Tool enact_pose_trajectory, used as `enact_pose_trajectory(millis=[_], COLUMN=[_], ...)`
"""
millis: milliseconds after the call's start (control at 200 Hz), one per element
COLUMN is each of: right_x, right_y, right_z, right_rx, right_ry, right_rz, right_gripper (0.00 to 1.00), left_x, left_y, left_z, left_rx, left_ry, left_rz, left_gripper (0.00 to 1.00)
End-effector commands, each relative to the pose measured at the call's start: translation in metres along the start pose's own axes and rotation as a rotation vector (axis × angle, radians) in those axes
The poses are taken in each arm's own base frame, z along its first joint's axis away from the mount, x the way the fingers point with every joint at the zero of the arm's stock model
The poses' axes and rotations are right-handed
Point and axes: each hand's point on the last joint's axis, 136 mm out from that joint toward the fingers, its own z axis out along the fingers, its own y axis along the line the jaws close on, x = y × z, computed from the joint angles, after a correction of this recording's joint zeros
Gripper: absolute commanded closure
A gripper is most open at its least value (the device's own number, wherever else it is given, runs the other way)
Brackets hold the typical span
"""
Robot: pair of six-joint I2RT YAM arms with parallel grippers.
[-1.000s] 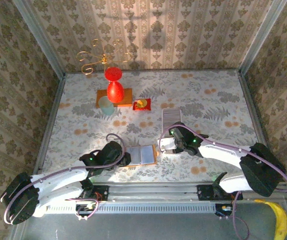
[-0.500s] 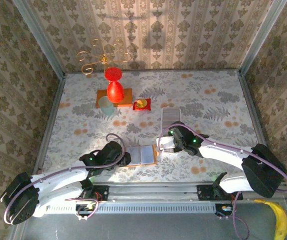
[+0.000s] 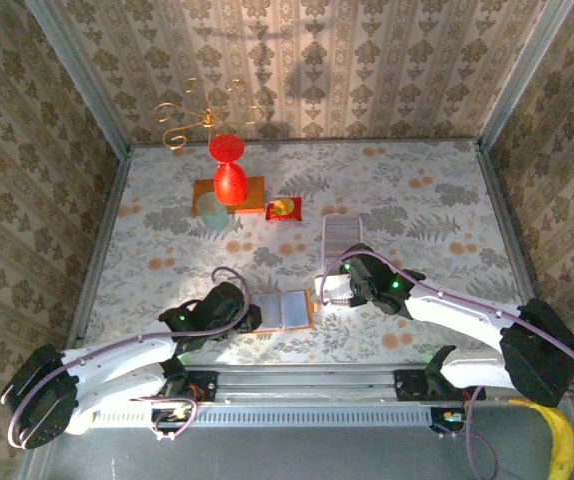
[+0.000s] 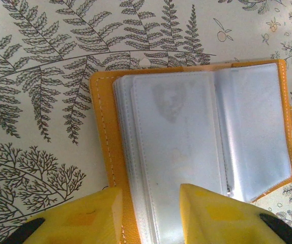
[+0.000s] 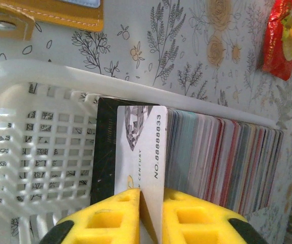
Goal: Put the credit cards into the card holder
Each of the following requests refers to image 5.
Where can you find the white diamond print card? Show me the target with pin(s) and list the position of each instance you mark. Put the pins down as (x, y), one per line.
(146, 152)

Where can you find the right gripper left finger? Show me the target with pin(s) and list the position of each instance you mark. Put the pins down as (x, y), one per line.
(105, 233)

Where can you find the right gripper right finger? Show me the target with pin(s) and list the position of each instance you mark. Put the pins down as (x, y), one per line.
(212, 233)

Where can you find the black card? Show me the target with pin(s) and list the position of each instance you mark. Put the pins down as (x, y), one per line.
(105, 152)

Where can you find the red snack packet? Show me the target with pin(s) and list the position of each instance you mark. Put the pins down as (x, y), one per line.
(275, 50)

